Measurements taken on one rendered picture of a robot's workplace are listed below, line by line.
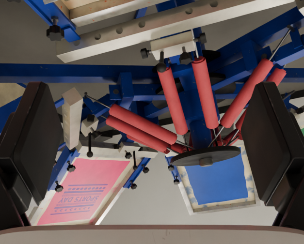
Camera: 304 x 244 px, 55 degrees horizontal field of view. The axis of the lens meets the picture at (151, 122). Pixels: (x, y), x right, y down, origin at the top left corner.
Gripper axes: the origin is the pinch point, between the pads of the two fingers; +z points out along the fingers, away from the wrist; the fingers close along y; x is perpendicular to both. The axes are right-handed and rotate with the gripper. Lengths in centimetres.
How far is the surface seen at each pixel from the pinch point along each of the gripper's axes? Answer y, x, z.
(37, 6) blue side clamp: -29, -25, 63
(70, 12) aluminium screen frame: -23, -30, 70
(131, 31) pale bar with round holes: -6, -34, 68
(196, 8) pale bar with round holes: 12, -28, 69
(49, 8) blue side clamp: -26, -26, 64
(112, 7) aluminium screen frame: -11, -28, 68
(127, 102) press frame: -11, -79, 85
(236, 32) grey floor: 79, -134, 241
